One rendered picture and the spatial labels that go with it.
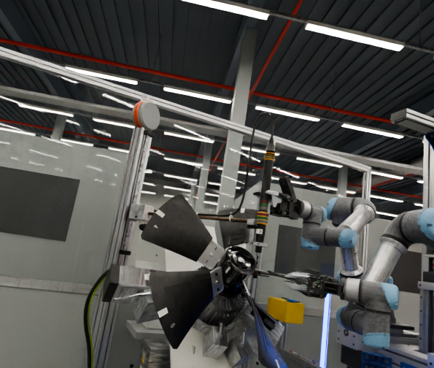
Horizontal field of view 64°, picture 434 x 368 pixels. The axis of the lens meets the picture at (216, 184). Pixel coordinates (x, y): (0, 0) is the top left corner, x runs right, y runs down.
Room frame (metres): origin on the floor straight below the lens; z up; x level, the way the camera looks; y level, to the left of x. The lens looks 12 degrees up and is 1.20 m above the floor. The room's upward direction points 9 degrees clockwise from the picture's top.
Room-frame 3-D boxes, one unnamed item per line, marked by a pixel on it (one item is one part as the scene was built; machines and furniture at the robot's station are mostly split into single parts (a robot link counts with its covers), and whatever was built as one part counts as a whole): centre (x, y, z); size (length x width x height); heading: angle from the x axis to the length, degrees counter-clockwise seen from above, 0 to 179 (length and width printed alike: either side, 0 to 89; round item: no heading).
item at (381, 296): (1.12, -0.56, 1.17); 0.11 x 0.08 x 0.09; 59
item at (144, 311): (1.25, 0.15, 1.03); 0.15 x 0.10 x 0.14; 23
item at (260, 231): (1.32, -0.19, 1.49); 0.04 x 0.04 x 0.46
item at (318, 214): (1.47, -0.43, 1.46); 0.11 x 0.08 x 0.09; 122
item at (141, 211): (1.65, 0.34, 1.37); 0.10 x 0.07 x 0.08; 58
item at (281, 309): (1.73, -0.41, 1.02); 0.16 x 0.10 x 0.11; 23
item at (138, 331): (1.78, 0.13, 0.85); 0.36 x 0.24 x 0.03; 113
